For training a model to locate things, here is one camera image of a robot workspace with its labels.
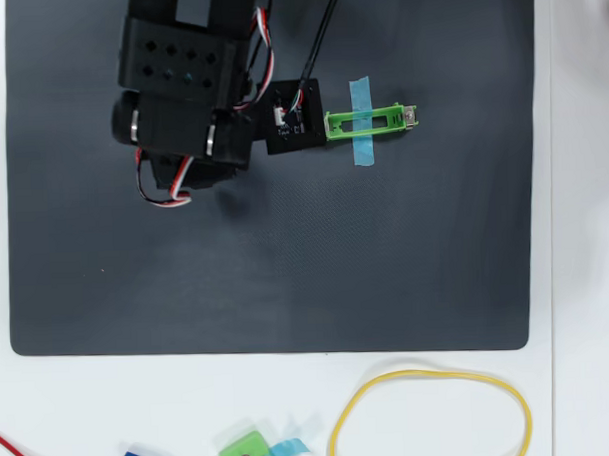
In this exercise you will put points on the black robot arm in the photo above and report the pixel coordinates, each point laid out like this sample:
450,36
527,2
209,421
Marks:
178,57

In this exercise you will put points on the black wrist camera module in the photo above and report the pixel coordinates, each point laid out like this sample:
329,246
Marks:
301,133

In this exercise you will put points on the blue tape on block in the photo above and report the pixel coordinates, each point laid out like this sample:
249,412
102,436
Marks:
289,448

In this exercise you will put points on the dark grey textured mat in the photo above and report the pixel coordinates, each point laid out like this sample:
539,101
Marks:
236,265

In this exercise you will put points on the green battery holder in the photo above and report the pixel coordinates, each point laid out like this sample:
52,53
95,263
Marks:
341,131

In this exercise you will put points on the blue tape strip on holder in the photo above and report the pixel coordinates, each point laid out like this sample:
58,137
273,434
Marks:
362,93

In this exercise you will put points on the small green printed block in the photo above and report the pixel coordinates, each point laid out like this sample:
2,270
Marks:
242,447

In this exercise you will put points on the yellow rubber band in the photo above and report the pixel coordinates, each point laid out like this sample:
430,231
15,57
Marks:
424,371

